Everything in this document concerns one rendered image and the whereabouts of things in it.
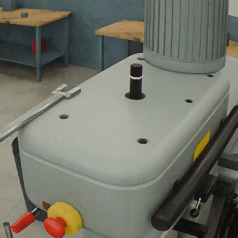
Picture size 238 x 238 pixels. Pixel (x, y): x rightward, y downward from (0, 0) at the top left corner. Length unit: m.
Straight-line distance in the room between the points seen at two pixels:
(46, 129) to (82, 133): 0.06
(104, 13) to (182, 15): 4.98
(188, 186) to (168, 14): 0.37
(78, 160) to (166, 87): 0.28
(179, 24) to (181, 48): 0.05
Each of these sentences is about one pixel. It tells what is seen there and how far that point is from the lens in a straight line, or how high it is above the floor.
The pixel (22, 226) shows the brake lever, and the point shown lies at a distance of 0.75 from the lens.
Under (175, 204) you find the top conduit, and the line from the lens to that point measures 0.64.
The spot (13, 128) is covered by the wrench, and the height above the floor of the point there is 1.90.
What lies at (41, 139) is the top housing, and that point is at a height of 1.89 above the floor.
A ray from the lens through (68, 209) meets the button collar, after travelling 0.65.
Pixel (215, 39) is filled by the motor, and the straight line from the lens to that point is 0.90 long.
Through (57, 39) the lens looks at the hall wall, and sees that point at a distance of 6.43.
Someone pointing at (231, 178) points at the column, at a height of 1.52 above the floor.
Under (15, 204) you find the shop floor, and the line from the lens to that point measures 3.52.
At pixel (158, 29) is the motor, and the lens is 0.89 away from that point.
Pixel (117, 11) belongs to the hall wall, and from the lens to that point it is 5.70.
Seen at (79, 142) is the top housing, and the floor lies 1.89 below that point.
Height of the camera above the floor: 2.21
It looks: 28 degrees down
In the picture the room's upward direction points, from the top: 1 degrees clockwise
